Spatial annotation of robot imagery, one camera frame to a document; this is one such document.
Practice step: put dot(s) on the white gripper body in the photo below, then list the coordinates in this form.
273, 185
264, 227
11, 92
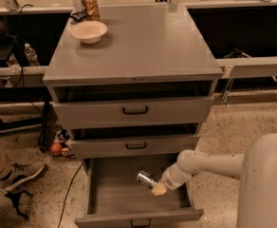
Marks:
169, 179

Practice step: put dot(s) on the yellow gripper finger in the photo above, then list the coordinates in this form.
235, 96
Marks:
159, 189

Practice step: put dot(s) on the silver blue redbull can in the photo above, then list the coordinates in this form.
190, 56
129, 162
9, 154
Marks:
146, 179

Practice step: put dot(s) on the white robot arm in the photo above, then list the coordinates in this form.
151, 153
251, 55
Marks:
256, 169

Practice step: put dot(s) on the grey middle drawer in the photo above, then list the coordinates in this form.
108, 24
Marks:
134, 146

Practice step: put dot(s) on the grey open bottom drawer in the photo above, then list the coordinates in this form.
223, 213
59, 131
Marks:
115, 199

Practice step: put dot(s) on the grey top drawer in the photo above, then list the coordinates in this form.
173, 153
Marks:
133, 112

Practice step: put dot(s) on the grey metal drawer cabinet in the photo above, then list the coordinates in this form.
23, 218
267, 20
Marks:
149, 52

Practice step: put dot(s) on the orange fruit on floor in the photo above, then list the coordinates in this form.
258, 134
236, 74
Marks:
56, 147

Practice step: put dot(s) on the grey sneaker shoe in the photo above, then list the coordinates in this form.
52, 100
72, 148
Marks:
21, 173

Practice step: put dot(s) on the black chair base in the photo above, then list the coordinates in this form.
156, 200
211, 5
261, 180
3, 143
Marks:
15, 200

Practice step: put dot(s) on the white bowl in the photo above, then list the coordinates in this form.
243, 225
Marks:
89, 32

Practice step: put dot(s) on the clear plastic water bottle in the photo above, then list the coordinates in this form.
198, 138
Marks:
31, 55

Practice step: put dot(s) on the black small device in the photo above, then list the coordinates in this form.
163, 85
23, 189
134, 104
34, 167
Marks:
78, 16

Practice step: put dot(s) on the glass jar of snacks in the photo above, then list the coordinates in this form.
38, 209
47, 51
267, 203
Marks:
92, 9

